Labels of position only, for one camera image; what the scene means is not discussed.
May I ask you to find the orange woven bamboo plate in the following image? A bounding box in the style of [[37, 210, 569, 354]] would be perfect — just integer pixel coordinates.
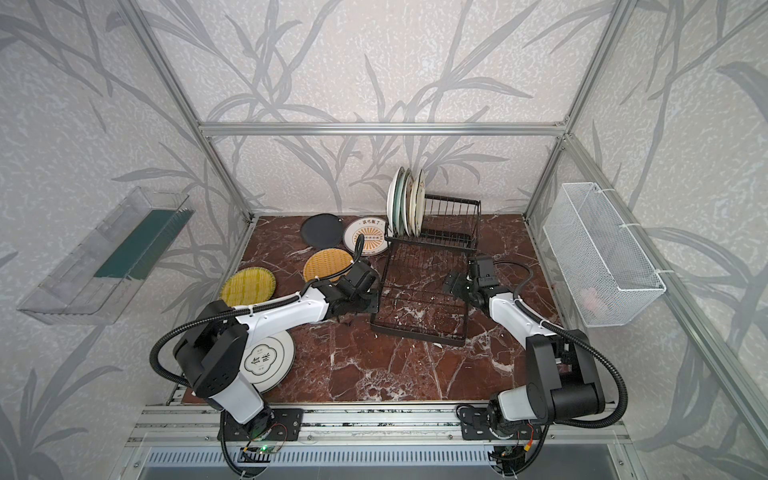
[[303, 248, 353, 282]]

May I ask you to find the green rim lettered plate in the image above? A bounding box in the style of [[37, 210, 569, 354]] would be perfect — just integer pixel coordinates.
[[386, 167, 404, 237]]

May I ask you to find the mint green flower plate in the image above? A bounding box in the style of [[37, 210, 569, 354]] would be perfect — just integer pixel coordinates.
[[393, 168, 411, 236]]

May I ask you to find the yellow woven plate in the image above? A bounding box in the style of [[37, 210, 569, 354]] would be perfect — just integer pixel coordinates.
[[220, 267, 277, 307]]

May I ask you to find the orange sunburst plate front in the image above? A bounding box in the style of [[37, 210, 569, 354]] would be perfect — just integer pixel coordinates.
[[401, 169, 415, 236]]

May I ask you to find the orange sunburst plate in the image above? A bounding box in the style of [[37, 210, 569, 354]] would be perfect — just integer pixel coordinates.
[[343, 217, 388, 257], [401, 169, 415, 236]]

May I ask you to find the cream floral plate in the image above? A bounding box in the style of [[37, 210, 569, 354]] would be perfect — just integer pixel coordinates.
[[413, 170, 426, 237]]

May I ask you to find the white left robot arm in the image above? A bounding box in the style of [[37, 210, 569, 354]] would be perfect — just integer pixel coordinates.
[[149, 235, 378, 479]]

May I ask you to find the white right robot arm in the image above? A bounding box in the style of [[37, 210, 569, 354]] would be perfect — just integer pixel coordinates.
[[443, 255, 629, 439]]

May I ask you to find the orange sunburst plate by rack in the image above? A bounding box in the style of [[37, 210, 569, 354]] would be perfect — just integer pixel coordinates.
[[343, 217, 388, 257]]

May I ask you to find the black round plate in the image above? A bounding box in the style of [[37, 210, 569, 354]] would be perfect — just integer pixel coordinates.
[[300, 213, 344, 250]]

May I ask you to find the white plate black emblem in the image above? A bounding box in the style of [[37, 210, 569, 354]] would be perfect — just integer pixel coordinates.
[[240, 331, 295, 393]]

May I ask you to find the black wire dish rack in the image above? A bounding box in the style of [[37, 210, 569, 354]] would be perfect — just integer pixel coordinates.
[[370, 194, 482, 346]]

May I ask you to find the white mesh wall basket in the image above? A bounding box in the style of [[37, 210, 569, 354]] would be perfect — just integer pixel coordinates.
[[543, 182, 666, 327]]

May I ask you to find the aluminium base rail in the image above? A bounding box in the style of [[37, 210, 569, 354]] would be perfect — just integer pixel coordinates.
[[128, 403, 631, 448]]

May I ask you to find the clear acrylic wall shelf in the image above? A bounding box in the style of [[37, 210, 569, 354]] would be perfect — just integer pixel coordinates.
[[17, 187, 195, 326]]

